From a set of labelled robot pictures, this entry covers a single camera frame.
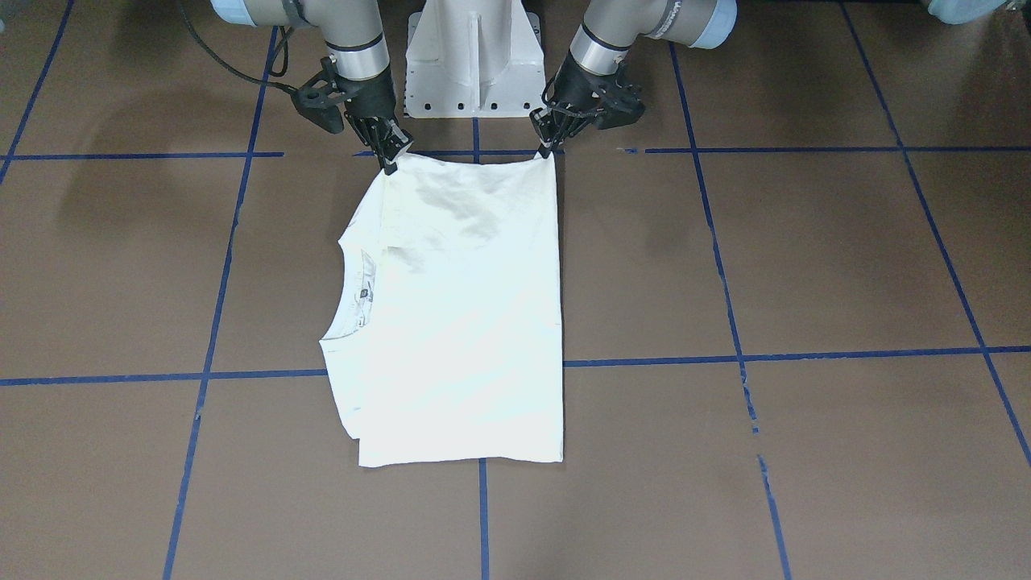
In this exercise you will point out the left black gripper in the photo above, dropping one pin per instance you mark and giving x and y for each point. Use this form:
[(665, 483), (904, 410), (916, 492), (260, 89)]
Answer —
[(569, 86)]

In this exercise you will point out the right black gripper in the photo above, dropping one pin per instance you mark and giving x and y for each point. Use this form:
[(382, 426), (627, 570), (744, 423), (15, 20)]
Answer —
[(374, 98)]

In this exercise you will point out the cream long-sleeve cat shirt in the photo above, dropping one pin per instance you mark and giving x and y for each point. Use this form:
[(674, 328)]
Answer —
[(447, 340)]

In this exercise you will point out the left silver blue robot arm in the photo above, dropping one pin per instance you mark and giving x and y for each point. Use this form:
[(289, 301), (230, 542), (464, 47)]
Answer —
[(609, 29)]

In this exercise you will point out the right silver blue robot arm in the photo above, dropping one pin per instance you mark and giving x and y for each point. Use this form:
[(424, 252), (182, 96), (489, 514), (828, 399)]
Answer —
[(352, 32)]

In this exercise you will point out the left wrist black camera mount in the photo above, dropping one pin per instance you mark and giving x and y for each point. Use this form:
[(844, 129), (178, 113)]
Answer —
[(619, 103)]

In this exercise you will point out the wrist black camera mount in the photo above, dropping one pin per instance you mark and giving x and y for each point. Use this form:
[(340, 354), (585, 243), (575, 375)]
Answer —
[(619, 103), (319, 99)]

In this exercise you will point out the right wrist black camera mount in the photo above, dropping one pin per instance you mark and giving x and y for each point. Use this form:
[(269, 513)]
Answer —
[(319, 99)]

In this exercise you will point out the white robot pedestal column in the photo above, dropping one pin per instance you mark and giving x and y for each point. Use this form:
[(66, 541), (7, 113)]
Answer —
[(473, 59)]

